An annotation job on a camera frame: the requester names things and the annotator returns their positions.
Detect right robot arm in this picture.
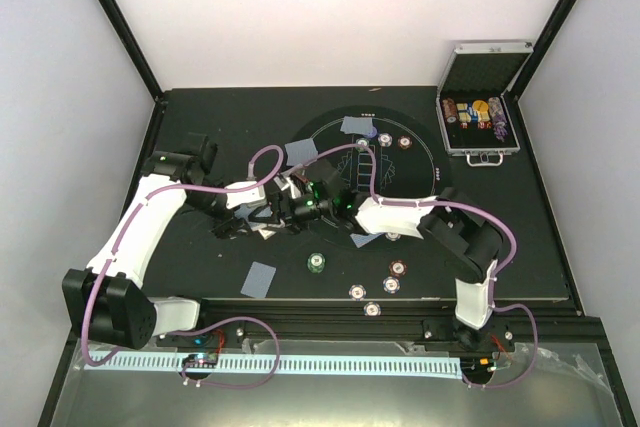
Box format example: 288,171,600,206
268,159,507,350

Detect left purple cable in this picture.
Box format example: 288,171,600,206
79,144,287,390

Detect blue chip on rail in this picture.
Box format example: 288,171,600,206
363,302,381,317

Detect aluminium poker case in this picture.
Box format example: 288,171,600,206
436,40,533,168

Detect cards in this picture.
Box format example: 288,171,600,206
350,233,381,249

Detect green poker chips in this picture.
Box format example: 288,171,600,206
356,138,369,150

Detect brown poker chip stack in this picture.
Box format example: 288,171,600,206
389,260,407,277

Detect stray card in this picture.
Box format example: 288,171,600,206
240,262,277,299

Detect round black poker mat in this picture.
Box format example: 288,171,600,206
288,105,450,258

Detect blue chip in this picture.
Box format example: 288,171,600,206
363,302,381,317
383,276,400,294
348,284,366,301

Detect brown chips row in case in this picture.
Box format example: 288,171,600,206
441,98,459,124

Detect white slotted cable duct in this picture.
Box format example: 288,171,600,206
98,352,462,380

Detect white playing card box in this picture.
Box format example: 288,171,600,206
256,225,279,240

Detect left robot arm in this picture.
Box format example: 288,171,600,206
62,134,276,352

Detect blue playing card deck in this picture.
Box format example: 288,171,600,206
234,204,272,224

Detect yellow button in case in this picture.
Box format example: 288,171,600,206
472,100,489,114

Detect purple chips row in case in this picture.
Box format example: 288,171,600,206
488,97,508,142

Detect purple cable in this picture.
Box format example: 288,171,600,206
79,144,287,390
292,142,540,392

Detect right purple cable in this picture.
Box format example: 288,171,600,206
292,142,540,392

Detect green poker chip stack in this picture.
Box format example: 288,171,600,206
307,253,326,274

